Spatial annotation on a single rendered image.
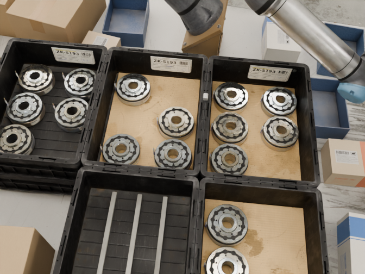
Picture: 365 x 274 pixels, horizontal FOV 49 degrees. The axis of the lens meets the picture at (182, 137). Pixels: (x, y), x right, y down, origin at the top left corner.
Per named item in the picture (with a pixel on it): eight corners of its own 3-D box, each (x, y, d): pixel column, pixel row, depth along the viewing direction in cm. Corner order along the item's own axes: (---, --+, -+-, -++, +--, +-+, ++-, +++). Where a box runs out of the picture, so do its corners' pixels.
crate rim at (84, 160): (109, 51, 121) (108, 45, 119) (207, 60, 120) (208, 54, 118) (81, 169, 100) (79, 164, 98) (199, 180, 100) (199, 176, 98)
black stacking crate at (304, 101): (205, 80, 128) (208, 56, 119) (297, 88, 128) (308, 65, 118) (197, 194, 108) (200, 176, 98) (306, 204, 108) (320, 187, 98)
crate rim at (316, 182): (207, 60, 120) (208, 54, 118) (306, 68, 120) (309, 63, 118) (199, 180, 100) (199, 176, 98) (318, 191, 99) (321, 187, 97)
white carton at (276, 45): (262, 26, 157) (266, 8, 149) (291, 29, 157) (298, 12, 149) (261, 64, 147) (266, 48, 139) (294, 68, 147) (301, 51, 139)
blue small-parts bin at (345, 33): (318, 35, 156) (324, 22, 150) (357, 42, 155) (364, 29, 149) (316, 74, 146) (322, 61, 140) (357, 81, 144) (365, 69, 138)
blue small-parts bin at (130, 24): (112, 8, 160) (110, -6, 154) (149, 11, 160) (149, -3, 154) (104, 44, 149) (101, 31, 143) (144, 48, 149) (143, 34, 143)
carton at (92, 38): (92, 45, 149) (88, 30, 143) (122, 52, 148) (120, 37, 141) (74, 76, 141) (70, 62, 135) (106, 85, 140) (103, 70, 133)
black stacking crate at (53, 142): (22, 63, 129) (10, 38, 120) (112, 72, 129) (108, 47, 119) (-20, 173, 109) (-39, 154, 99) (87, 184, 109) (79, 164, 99)
